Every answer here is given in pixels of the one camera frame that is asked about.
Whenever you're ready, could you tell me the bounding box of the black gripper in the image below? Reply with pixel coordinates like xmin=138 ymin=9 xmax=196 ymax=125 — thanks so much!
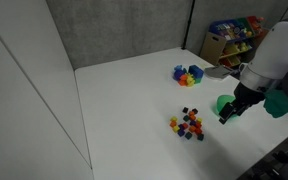
xmin=218 ymin=81 xmax=266 ymax=125

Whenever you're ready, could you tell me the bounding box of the green translucent plastic bowl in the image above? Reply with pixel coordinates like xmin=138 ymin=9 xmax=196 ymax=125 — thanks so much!
xmin=215 ymin=94 xmax=237 ymax=117

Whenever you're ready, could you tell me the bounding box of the yellow storage bin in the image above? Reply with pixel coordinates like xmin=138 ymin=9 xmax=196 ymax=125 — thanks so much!
xmin=224 ymin=55 xmax=242 ymax=68
xmin=223 ymin=43 xmax=242 ymax=58

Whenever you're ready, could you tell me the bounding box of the yellow toy piece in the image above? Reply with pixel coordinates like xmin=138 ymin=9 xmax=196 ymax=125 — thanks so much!
xmin=185 ymin=75 xmax=196 ymax=88

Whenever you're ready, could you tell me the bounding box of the large blue toy box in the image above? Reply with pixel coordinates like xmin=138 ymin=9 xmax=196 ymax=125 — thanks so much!
xmin=188 ymin=64 xmax=205 ymax=80

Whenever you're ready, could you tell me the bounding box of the orange toy piece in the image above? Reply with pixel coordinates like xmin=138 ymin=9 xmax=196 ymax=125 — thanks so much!
xmin=178 ymin=74 xmax=189 ymax=87

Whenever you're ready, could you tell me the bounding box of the black perforated board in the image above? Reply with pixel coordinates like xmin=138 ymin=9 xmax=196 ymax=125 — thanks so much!
xmin=236 ymin=129 xmax=288 ymax=180

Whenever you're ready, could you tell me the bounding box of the cardboard box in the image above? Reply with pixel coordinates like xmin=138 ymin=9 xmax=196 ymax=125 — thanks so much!
xmin=199 ymin=31 xmax=228 ymax=67

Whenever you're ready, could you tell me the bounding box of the purple toy piece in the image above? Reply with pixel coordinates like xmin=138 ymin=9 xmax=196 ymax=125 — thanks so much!
xmin=173 ymin=70 xmax=185 ymax=81

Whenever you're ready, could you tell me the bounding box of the light blue toy figure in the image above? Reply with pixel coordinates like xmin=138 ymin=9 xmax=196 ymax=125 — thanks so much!
xmin=173 ymin=64 xmax=185 ymax=73

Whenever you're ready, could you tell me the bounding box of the wooden toy shelf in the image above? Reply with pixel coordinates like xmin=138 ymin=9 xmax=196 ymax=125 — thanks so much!
xmin=209 ymin=15 xmax=270 ymax=69

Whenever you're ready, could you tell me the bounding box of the blue storage bin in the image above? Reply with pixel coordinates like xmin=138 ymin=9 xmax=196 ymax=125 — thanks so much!
xmin=209 ymin=20 xmax=248 ymax=42

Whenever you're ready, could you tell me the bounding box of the green storage bin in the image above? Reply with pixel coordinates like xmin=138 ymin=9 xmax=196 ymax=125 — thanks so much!
xmin=235 ymin=17 xmax=257 ymax=36

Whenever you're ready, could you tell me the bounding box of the red storage bin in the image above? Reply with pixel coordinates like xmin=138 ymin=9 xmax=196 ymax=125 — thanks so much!
xmin=247 ymin=15 xmax=268 ymax=34

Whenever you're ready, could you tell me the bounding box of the black tripod pole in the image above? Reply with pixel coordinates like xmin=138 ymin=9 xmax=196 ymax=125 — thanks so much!
xmin=181 ymin=0 xmax=196 ymax=51

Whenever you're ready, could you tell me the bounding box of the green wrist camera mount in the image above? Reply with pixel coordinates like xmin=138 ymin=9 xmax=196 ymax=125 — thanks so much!
xmin=263 ymin=89 xmax=288 ymax=119

